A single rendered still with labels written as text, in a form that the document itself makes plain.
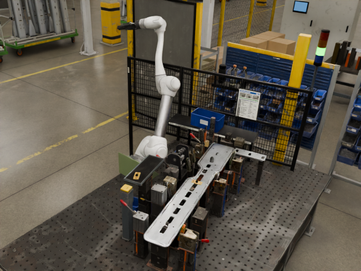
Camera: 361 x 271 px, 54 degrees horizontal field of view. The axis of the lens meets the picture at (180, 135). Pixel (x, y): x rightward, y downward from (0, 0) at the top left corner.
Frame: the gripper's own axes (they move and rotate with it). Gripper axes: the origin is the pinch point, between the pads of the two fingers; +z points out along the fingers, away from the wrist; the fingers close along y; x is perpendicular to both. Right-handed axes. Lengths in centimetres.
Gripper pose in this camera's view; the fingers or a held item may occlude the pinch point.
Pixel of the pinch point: (121, 27)
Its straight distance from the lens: 351.5
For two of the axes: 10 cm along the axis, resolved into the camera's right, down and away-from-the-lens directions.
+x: -0.2, 9.9, -1.5
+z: -9.3, 0.3, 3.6
